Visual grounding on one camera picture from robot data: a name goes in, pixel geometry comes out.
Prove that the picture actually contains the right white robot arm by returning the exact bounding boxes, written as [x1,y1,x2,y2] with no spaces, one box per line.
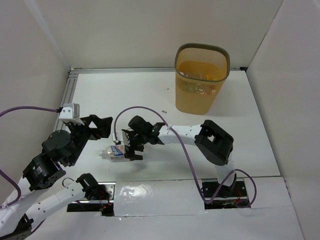
[121,115,237,196]

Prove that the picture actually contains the orange mesh waste bin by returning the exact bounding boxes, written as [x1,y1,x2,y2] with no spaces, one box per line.
[174,43,230,115]

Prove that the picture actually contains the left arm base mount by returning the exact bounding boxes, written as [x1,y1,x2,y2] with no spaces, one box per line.
[66,182,116,217]

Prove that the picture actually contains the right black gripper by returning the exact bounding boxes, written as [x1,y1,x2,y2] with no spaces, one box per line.
[124,129,148,161]

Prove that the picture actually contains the clear bottle white cap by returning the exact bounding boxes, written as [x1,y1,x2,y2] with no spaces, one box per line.
[189,85,208,95]

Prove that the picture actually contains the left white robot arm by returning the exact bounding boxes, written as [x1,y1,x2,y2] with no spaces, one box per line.
[0,114,113,240]

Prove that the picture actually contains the orange label small bottle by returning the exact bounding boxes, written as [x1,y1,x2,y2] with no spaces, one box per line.
[205,74,218,81]

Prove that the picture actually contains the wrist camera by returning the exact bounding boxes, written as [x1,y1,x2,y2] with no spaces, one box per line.
[112,131,130,146]
[58,103,84,125]

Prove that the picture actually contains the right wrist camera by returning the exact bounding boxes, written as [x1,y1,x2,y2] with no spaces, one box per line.
[112,131,130,146]

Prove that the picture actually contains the silver tape sheet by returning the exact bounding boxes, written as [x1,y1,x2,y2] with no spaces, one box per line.
[113,180,205,217]

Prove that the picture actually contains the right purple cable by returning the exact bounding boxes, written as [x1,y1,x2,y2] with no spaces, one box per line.
[112,106,258,210]

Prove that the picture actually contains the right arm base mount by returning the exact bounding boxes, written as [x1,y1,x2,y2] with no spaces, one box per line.
[201,180,250,210]

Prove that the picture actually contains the aluminium frame rail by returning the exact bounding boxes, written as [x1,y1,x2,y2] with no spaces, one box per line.
[38,66,250,182]

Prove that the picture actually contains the clear bottle blue-orange label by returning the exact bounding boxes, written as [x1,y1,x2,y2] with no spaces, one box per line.
[98,144,129,163]

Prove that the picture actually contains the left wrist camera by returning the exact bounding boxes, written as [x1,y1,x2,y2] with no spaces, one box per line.
[58,103,84,125]

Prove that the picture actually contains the red cap cola bottle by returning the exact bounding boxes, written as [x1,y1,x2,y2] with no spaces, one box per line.
[200,89,216,96]

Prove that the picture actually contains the clear bottle blue-white cap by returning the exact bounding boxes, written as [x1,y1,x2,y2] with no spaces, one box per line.
[179,71,200,79]

